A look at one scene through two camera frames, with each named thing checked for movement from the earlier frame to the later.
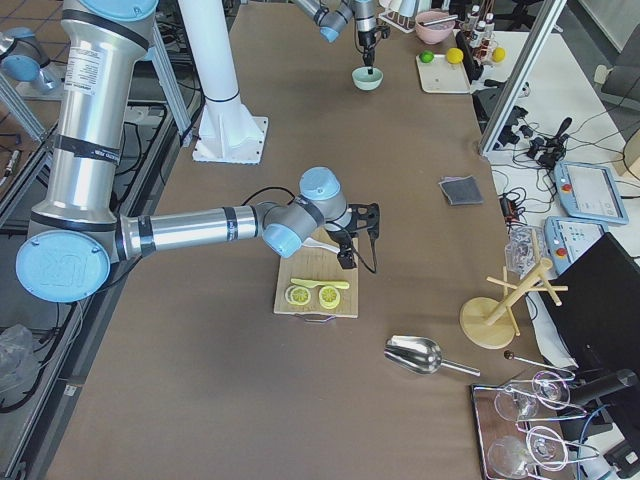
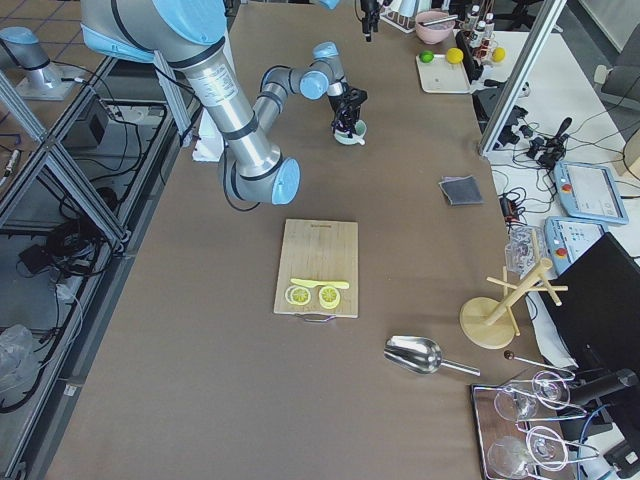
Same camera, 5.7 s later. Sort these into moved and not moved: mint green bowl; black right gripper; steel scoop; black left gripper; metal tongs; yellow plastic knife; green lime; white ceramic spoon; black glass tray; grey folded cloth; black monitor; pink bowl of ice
Moved: white ceramic spoon; black right gripper; mint green bowl; black left gripper
Not moved: black glass tray; steel scoop; grey folded cloth; metal tongs; black monitor; pink bowl of ice; green lime; yellow plastic knife
